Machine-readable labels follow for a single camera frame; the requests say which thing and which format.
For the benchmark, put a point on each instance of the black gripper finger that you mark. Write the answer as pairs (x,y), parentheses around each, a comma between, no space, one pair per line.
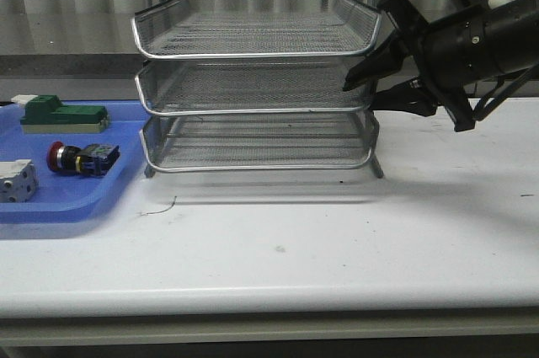
(384,61)
(410,96)

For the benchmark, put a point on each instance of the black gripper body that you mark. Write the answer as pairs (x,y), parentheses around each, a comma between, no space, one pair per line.
(449,53)

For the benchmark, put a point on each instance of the red emergency stop button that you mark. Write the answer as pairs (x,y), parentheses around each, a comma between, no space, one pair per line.
(94,160)

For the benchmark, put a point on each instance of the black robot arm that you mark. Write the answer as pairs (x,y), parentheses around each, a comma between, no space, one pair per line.
(512,37)

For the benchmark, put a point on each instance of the steel back counter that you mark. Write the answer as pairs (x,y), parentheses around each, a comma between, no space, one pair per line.
(85,56)

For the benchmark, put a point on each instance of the green terminal block component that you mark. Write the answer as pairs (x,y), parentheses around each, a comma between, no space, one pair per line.
(46,114)

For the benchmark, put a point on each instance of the blue plastic tray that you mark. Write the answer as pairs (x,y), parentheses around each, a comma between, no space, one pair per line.
(72,198)

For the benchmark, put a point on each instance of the white electrical block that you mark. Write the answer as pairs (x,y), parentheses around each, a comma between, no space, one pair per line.
(18,180)

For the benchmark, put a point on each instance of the thin wire scrap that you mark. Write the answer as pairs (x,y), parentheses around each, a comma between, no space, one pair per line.
(167,208)

